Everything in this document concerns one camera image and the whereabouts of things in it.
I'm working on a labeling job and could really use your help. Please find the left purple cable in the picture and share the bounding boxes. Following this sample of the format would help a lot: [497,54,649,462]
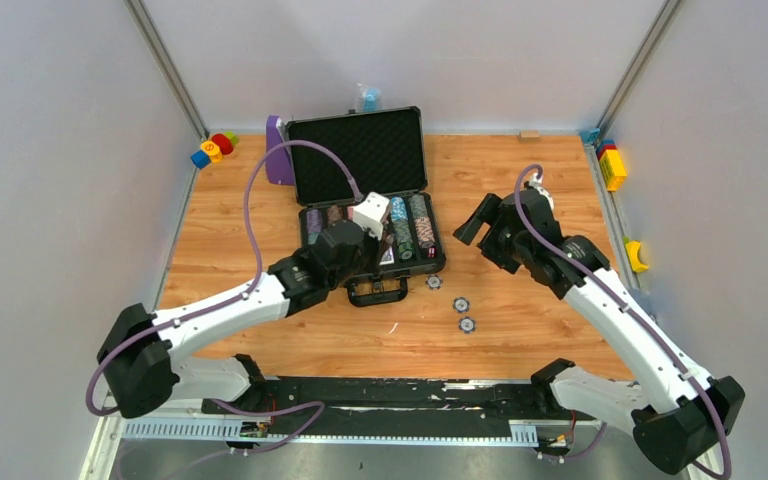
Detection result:
[85,139,327,458]

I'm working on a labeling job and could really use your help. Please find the purple cable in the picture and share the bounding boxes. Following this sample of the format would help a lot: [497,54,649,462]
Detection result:
[513,164,734,480]
[85,139,327,458]

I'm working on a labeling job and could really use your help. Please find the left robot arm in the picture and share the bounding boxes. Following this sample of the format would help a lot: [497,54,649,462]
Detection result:
[88,220,386,419]

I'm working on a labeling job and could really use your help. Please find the yellow red toy brick block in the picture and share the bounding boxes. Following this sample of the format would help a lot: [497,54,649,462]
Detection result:
[596,140,628,192]

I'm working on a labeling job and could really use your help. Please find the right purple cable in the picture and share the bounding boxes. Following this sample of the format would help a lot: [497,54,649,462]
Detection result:
[513,164,734,480]

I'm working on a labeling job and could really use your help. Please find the coloured toy cylinders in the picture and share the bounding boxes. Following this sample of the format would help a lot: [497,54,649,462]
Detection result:
[190,131,239,169]

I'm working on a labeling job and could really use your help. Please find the small wooden block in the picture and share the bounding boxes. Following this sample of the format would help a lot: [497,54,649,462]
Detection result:
[518,130,541,142]

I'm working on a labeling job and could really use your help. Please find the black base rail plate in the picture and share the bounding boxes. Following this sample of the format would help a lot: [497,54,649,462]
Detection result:
[228,376,592,422]

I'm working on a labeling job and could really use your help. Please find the purple poker chip stack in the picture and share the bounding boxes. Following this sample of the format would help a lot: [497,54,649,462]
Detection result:
[306,209,323,245]

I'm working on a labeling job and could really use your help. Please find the brown poker chip stack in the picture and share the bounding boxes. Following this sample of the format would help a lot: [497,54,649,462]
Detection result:
[326,205,345,225]

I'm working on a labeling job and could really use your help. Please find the purple stand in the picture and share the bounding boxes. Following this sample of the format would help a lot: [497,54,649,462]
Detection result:
[265,115,295,186]

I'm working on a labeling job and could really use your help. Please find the light blue bottle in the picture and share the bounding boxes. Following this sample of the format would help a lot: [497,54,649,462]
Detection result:
[358,85,382,113]

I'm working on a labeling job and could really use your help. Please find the black poker set case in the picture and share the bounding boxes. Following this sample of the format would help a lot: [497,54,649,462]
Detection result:
[286,106,446,307]

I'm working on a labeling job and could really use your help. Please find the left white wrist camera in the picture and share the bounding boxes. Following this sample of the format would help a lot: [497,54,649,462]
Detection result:
[350,192,391,240]

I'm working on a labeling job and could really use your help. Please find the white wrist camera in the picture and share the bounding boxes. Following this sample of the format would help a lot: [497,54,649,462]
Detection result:
[525,177,554,206]
[350,192,391,240]

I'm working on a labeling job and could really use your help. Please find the yellow curved toy piece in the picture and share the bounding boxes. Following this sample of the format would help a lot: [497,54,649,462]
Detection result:
[623,237,650,274]

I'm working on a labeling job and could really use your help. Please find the blue playing card deck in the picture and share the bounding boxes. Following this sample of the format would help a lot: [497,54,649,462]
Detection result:
[379,246,395,266]

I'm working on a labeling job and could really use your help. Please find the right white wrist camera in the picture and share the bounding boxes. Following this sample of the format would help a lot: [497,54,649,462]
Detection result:
[525,177,554,206]

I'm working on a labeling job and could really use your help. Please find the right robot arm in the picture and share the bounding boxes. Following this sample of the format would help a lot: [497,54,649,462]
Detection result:
[454,186,746,475]

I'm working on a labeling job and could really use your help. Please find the loose chip front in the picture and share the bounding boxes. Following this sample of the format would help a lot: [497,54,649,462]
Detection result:
[458,316,476,334]

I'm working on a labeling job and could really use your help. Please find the dark green poker chip stack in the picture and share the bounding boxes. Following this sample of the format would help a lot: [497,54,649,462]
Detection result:
[408,194,429,220]

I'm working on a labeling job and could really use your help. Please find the light blue poker chip stack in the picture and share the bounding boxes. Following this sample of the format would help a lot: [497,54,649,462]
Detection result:
[390,197,408,222]

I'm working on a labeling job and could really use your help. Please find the pink white poker chip stack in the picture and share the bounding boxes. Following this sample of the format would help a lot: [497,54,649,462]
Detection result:
[414,216,436,249]

